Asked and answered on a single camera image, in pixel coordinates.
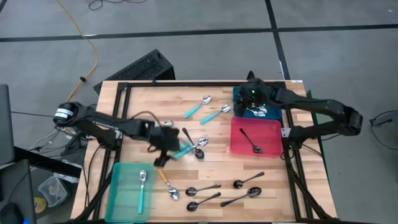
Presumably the black floor cable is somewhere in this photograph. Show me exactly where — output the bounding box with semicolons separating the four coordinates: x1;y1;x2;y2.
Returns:
88;0;149;11

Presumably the clear plastic container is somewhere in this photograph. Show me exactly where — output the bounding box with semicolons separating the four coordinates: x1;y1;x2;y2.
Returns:
37;175;69;208

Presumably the blue plastic tray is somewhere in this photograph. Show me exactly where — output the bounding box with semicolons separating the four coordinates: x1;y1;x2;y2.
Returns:
232;86;283;121

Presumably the grey stand foot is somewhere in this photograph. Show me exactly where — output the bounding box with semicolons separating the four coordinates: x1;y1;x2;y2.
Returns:
369;111;398;128

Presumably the red plastic tray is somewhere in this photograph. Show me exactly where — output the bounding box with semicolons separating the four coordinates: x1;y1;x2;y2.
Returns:
229;116;283;157

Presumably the black computer mouse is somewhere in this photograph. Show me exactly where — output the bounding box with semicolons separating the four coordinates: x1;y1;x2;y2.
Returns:
0;202;24;224

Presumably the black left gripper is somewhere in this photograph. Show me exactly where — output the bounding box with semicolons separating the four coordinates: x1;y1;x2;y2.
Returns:
148;125;182;167

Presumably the black desk bar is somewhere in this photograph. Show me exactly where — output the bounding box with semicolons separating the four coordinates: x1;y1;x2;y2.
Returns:
14;146;83;179

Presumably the dark grey panel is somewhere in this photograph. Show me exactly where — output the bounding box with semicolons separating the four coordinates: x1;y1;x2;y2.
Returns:
0;83;16;167

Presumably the teal plastic tray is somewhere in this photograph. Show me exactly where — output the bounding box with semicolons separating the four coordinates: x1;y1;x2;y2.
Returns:
104;162;155;224

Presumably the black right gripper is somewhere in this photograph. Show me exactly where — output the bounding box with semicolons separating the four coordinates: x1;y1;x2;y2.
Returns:
234;77;274;109

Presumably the yellow tape roll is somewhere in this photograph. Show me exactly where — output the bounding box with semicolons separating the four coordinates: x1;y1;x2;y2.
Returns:
33;197;48;215

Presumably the black looped cable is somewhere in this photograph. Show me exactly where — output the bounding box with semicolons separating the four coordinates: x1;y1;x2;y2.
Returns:
368;110;398;163

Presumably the black perforated metal box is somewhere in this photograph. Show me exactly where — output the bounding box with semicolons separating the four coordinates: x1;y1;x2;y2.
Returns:
93;49;177;96

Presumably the white cable bundle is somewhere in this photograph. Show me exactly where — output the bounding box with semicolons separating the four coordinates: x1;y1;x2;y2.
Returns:
29;128;68;152

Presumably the yellow floor cable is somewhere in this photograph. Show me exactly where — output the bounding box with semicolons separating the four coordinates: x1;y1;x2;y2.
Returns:
56;0;100;103

